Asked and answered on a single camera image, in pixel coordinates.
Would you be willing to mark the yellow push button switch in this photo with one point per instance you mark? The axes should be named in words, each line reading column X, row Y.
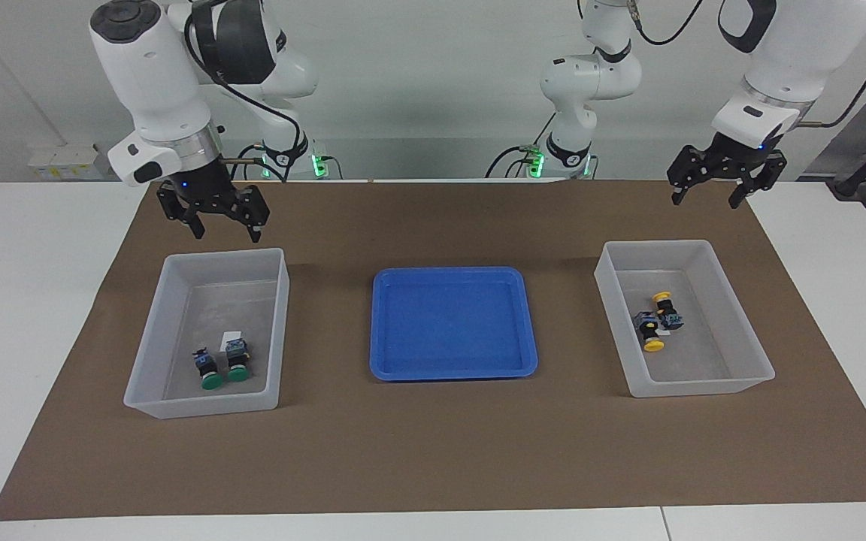
column 649, row 332
column 667, row 309

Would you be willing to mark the blue plastic tray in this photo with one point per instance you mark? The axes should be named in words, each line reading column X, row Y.
column 452, row 323

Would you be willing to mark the white paper label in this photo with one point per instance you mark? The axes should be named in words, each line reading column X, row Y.
column 231, row 335

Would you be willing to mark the white power strip box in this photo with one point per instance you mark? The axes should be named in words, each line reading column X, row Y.
column 65, row 161

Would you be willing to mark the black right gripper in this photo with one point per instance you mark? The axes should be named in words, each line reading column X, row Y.
column 207, row 188

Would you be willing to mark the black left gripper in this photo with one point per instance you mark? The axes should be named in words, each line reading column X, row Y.
column 737, row 156

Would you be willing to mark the green push button switch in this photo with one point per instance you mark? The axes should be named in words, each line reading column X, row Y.
column 237, row 362
column 209, row 370

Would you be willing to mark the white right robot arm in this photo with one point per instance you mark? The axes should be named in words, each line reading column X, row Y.
column 151, row 75

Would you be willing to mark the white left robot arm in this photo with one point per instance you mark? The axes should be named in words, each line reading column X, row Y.
column 794, row 60

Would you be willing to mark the brown paper table mat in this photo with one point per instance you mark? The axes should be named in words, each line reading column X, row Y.
column 433, row 451

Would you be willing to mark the translucent plastic box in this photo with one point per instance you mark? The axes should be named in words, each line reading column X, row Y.
column 207, row 300
column 704, row 361

